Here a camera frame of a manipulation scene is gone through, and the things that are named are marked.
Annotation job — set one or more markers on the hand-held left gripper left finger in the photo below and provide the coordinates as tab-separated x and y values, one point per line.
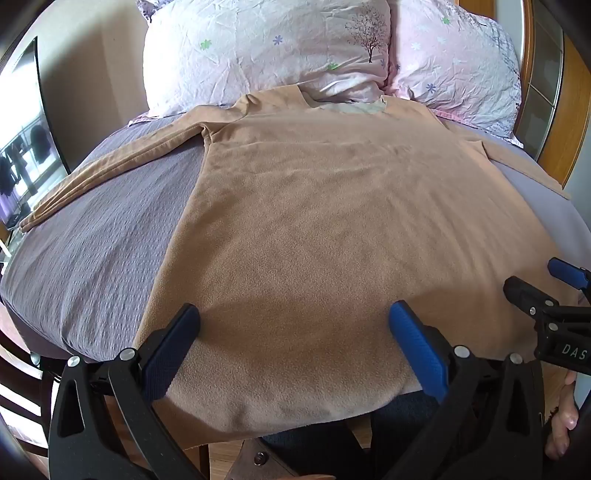
174	347

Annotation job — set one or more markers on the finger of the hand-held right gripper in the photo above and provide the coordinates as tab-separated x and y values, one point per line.
526	295
567	272

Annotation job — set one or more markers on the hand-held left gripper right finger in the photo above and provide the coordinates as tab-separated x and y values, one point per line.
418	348

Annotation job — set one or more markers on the tan long-sleeve shirt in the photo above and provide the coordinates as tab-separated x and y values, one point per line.
323	230

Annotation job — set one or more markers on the window with hanging clothes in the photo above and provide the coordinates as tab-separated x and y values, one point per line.
27	152

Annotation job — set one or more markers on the person's right hand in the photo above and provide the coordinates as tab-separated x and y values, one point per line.
564	415

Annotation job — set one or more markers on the person's dark pants leg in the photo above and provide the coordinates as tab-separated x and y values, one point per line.
397	424

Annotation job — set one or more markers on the brown leather piece with snap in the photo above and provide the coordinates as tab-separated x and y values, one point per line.
263	459

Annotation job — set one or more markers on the dark wooden chair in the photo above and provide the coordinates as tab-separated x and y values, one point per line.
23	406

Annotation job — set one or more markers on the wooden headboard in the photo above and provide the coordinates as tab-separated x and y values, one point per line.
554	92

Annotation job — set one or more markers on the pink floral pillow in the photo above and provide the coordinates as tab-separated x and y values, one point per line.
457	60

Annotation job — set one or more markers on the white floral pillow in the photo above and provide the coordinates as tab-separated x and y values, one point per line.
258	50

